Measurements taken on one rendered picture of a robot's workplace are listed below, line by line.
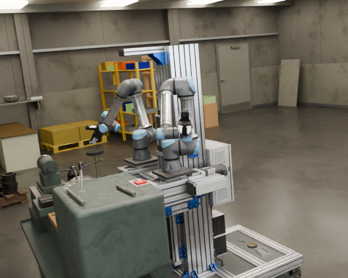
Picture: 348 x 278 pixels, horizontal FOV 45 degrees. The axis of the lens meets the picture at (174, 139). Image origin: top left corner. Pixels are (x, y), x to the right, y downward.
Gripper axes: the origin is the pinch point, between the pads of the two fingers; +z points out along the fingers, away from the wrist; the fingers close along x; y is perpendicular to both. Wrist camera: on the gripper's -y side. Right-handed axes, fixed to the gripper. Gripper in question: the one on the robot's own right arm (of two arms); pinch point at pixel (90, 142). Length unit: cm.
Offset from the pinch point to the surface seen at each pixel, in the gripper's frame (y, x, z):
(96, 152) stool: -2, 237, 185
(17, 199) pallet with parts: -68, 144, 260
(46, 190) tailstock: -12, -33, 44
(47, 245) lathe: 13, -75, 56
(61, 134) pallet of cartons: -104, 479, 369
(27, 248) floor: -9, 6, 173
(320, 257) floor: 236, -6, -13
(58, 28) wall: -249, 677, 233
